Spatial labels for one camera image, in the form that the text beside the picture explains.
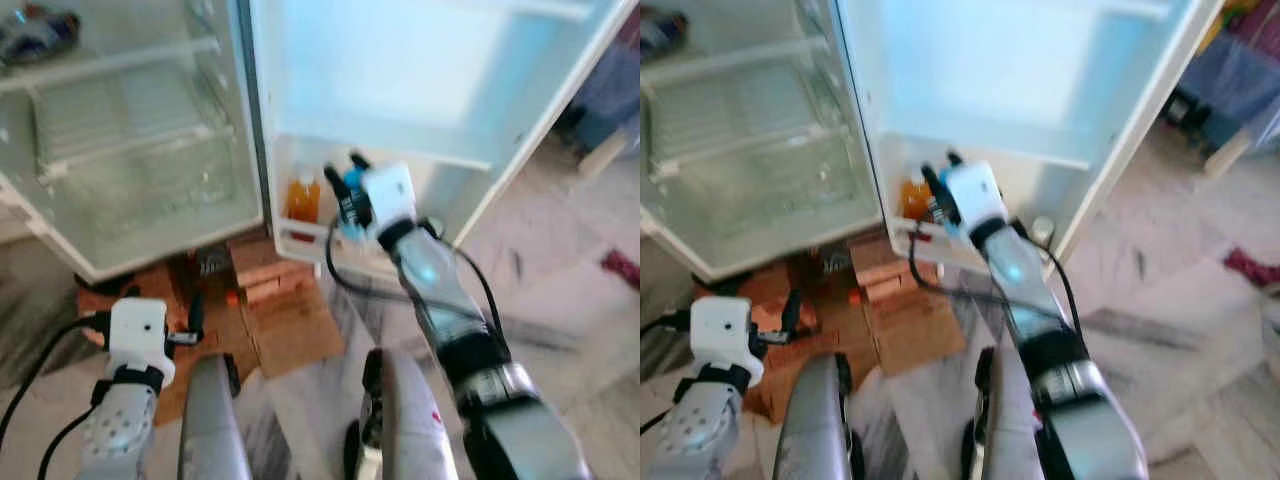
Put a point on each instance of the orange juice bottle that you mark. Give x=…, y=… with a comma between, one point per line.
x=915, y=198
x=303, y=198

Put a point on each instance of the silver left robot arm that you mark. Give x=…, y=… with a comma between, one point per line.
x=700, y=430
x=120, y=430

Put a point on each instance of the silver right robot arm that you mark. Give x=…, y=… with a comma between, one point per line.
x=470, y=340
x=1060, y=340

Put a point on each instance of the clear glass fridge shelf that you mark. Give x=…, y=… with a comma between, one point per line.
x=740, y=62
x=110, y=62

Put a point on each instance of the brown cardboard sheet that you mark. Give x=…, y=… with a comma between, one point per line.
x=910, y=330
x=290, y=330

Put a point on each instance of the small grey jar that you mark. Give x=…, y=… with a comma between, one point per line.
x=1042, y=230

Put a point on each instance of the dark red cloth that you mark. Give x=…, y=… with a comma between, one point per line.
x=622, y=268
x=1252, y=268

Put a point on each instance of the dark blue draped cloth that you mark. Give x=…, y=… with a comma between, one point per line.
x=605, y=100
x=1230, y=90

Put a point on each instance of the dark food packet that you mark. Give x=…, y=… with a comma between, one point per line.
x=660, y=30
x=35, y=30

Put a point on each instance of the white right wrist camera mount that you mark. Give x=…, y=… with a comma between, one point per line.
x=975, y=197
x=388, y=200

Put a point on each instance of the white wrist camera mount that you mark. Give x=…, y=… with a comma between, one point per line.
x=725, y=333
x=138, y=335
x=388, y=200
x=975, y=197

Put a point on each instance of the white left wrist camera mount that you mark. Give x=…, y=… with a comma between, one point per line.
x=725, y=333
x=138, y=335

